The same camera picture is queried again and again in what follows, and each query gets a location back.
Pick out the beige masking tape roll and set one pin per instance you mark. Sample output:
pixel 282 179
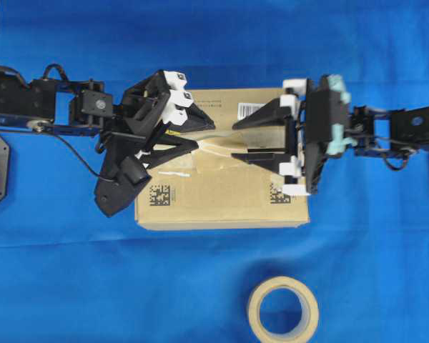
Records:
pixel 282 309

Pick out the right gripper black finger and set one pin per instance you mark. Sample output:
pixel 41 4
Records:
pixel 289 166
pixel 285 109

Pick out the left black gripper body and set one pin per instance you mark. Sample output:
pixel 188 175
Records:
pixel 136 125

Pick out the brown cardboard box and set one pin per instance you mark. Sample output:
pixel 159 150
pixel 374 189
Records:
pixel 203 191

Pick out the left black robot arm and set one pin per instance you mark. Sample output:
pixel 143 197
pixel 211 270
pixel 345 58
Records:
pixel 54 104

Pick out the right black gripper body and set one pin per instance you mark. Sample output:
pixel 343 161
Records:
pixel 326 117

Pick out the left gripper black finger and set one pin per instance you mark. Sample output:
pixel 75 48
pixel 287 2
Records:
pixel 180 112
pixel 167 148

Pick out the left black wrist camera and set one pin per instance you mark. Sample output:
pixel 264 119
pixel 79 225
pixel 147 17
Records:
pixel 123 176

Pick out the beige tape strip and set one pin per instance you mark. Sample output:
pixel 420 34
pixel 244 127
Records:
pixel 223 146

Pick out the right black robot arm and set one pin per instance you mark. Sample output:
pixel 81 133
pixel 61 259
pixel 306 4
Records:
pixel 392 135

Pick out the blue table cloth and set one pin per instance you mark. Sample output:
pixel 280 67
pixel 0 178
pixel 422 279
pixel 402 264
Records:
pixel 70 274

